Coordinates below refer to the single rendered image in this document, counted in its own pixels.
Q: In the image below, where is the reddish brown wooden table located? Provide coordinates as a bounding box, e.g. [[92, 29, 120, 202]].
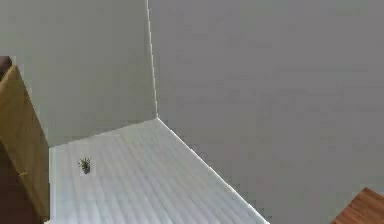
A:
[[331, 186, 384, 224]]

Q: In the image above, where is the small green house plant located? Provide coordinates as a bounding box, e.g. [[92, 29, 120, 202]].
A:
[[78, 157, 92, 175]]

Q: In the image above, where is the brown wooden cupboard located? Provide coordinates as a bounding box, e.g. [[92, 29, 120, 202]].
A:
[[0, 55, 51, 224]]

